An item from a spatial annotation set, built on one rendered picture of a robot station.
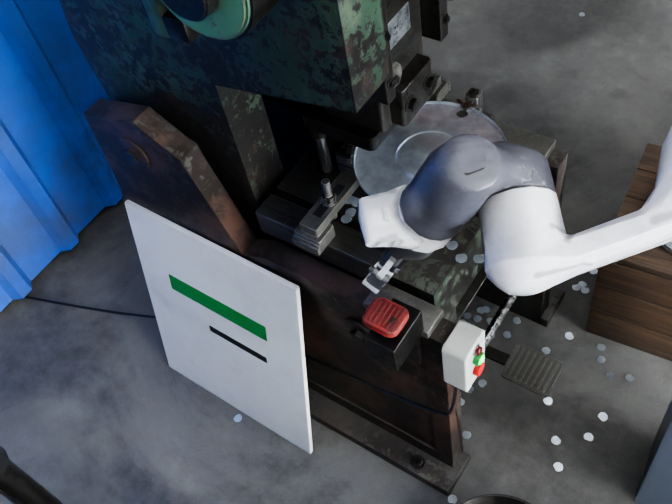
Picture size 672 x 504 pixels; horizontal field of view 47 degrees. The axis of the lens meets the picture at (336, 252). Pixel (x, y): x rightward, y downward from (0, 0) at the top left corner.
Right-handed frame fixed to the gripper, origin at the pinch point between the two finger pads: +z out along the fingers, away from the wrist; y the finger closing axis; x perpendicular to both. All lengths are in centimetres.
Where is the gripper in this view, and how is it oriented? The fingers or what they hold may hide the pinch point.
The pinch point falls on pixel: (377, 277)
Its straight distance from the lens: 121.6
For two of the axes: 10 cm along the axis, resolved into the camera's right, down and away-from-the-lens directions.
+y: 5.6, -7.0, 4.4
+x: -8.0, -6.0, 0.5
